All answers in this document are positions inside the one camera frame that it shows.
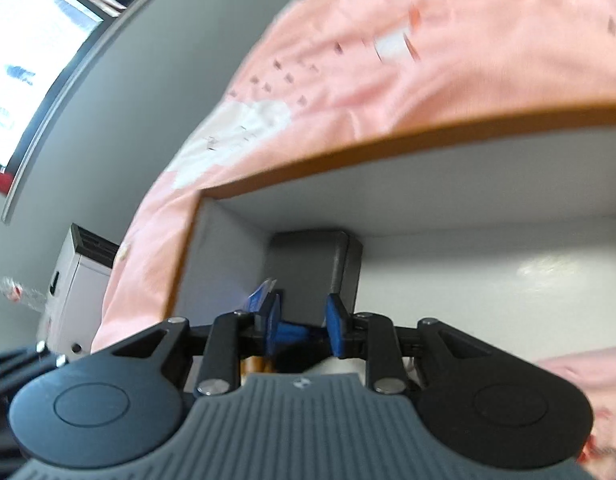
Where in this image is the small square lidded box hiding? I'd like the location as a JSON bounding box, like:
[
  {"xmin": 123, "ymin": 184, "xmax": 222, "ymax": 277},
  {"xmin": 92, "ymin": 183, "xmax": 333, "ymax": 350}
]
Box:
[{"xmin": 265, "ymin": 230, "xmax": 363, "ymax": 327}]

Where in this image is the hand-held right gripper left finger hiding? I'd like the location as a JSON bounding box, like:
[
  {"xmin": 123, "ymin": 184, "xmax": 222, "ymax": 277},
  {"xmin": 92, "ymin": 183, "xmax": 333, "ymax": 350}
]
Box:
[{"xmin": 112, "ymin": 293, "xmax": 283, "ymax": 397}]

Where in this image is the orange cardboard box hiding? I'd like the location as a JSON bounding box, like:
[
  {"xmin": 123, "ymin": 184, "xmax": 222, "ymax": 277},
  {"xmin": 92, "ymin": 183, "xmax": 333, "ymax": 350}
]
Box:
[{"xmin": 168, "ymin": 100, "xmax": 616, "ymax": 363}]

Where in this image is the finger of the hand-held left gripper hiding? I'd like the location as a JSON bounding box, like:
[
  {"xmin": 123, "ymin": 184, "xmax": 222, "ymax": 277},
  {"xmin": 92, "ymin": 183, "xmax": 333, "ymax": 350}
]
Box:
[{"xmin": 0, "ymin": 341, "xmax": 71, "ymax": 402}]

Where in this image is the white floor appliance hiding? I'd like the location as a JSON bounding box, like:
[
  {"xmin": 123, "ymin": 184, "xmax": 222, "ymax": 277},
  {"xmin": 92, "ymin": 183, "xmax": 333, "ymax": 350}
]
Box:
[{"xmin": 38, "ymin": 222, "xmax": 121, "ymax": 361}]

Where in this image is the clear plastic bottle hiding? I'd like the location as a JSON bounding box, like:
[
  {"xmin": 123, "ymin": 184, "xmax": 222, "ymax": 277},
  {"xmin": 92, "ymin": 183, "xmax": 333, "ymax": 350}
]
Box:
[{"xmin": 0, "ymin": 272, "xmax": 49, "ymax": 314}]

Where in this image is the pink printed blanket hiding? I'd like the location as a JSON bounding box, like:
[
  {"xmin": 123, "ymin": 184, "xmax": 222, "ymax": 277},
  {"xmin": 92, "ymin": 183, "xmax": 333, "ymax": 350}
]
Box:
[{"xmin": 90, "ymin": 0, "xmax": 616, "ymax": 480}]

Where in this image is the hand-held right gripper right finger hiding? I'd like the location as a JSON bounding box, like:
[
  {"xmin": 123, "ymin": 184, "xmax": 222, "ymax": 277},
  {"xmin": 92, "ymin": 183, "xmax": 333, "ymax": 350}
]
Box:
[{"xmin": 326, "ymin": 293, "xmax": 495, "ymax": 396}]

